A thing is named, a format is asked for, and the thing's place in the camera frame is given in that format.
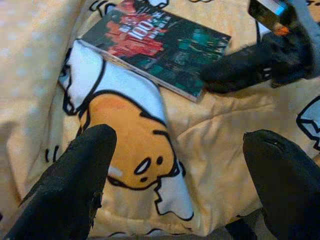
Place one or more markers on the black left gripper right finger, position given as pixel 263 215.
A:
pixel 287 185

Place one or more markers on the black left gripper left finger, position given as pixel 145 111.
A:
pixel 67 185

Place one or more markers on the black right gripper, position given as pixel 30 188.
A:
pixel 292 57

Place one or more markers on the yellow cartoon print blanket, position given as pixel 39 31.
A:
pixel 212 140

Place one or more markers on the dark red-cover book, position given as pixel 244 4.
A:
pixel 155 47

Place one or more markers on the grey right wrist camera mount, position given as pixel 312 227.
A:
pixel 306 20

